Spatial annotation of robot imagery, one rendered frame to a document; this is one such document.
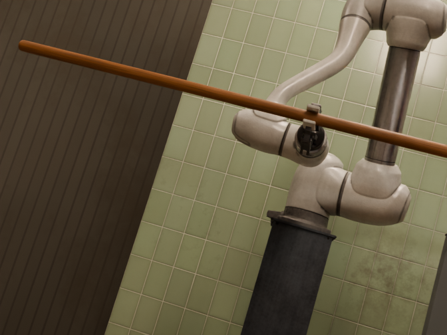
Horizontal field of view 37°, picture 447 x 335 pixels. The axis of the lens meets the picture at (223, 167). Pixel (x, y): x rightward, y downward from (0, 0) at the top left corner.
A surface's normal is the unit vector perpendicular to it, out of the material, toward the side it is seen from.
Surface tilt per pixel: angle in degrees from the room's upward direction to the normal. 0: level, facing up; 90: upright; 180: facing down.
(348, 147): 90
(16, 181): 90
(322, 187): 90
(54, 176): 90
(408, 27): 116
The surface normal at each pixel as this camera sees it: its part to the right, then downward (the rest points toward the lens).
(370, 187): -0.36, 0.05
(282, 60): -0.13, -0.21
